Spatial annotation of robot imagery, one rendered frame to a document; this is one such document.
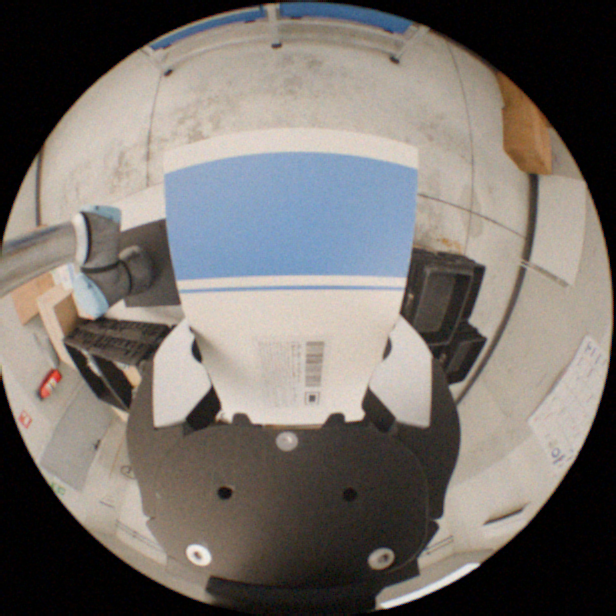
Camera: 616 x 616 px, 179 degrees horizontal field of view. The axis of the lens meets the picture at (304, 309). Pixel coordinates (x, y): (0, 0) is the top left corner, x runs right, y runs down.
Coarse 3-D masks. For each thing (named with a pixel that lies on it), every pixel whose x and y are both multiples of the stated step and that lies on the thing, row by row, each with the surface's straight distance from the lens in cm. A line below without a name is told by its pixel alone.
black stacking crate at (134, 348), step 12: (108, 336) 88; (108, 348) 81; (120, 348) 77; (132, 348) 73; (144, 348) 70; (96, 360) 88; (108, 360) 92; (108, 372) 93; (120, 372) 98; (120, 384) 99; (120, 396) 100; (132, 396) 105
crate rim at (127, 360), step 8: (96, 352) 81; (104, 352) 78; (112, 352) 75; (112, 360) 74; (120, 360) 69; (128, 360) 67; (136, 360) 65; (136, 368) 65; (104, 376) 92; (120, 400) 101; (128, 408) 104
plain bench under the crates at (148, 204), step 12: (144, 192) 71; (156, 192) 67; (120, 204) 79; (132, 204) 75; (144, 204) 70; (156, 204) 67; (132, 216) 74; (144, 216) 70; (156, 216) 67; (108, 312) 103; (120, 312) 95; (132, 312) 89; (144, 312) 83; (156, 312) 79; (168, 312) 75; (180, 312) 72; (168, 324) 78
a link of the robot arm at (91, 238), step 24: (72, 216) 52; (96, 216) 50; (120, 216) 53; (24, 240) 44; (48, 240) 45; (72, 240) 47; (96, 240) 48; (0, 264) 43; (24, 264) 43; (48, 264) 46; (96, 264) 52; (0, 288) 43
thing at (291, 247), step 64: (192, 192) 10; (256, 192) 9; (320, 192) 9; (384, 192) 10; (192, 256) 10; (256, 256) 9; (320, 256) 9; (384, 256) 10; (192, 320) 12; (256, 320) 10; (320, 320) 10; (384, 320) 11; (256, 384) 14; (320, 384) 14
